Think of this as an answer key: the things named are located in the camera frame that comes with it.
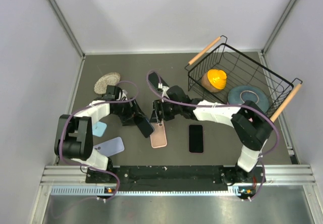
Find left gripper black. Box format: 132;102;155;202
113;96;145;126

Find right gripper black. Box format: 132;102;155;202
149;98;182;124

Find pink phone case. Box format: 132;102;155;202
150;121;167;149

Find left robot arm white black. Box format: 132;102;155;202
54;98;146;182

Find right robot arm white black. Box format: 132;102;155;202
150;84;274;183

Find lavender phone case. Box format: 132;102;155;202
93;137;125;157

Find light blue phone case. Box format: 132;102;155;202
92;122;107;137

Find green smartphone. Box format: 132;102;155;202
148;72;168;88

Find purple edged black smartphone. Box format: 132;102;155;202
189;125;204;153

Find speckled beige plate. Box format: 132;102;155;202
94;72;121;94

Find orange yellow cupcake toy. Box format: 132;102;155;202
201;69;227;93

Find blue ceramic bowl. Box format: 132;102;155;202
228;85;269;113

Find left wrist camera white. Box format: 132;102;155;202
119;90;128;101

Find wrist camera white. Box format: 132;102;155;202
157;83;169;99
119;90;128;101

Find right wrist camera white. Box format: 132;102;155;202
157;83;169;99

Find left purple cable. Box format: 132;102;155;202
57;80;140;203

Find black wire basket wooden handles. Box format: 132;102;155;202
185;35;295;117

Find white slotted cable duct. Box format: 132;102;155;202
50;186;243;196

